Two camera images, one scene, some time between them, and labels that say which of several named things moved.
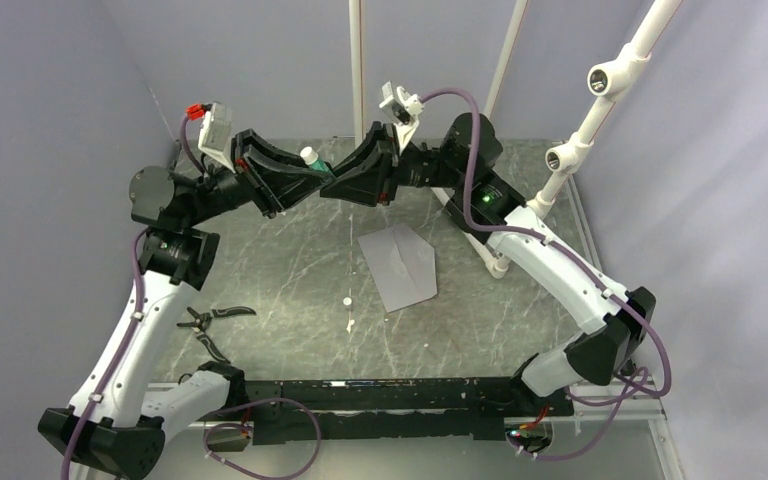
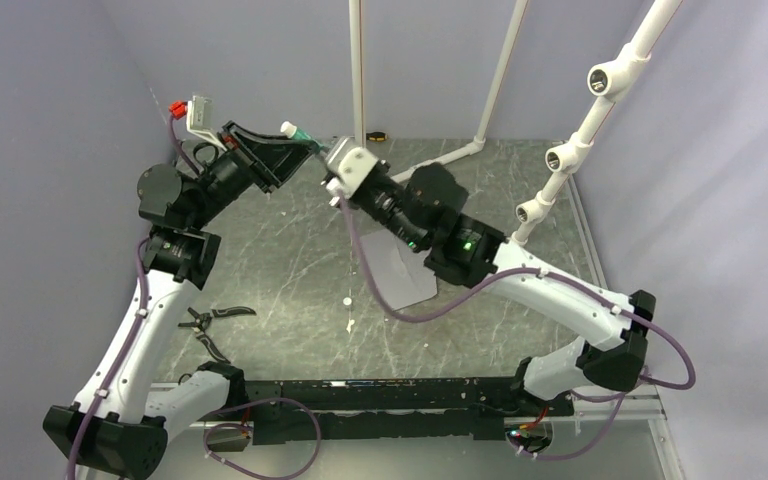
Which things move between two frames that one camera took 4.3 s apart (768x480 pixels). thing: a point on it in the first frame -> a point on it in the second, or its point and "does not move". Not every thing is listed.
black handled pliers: [202, 322] does not move
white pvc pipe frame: [609, 78] does not move
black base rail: [422, 408] does not move
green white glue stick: [311, 159] -> [293, 131]
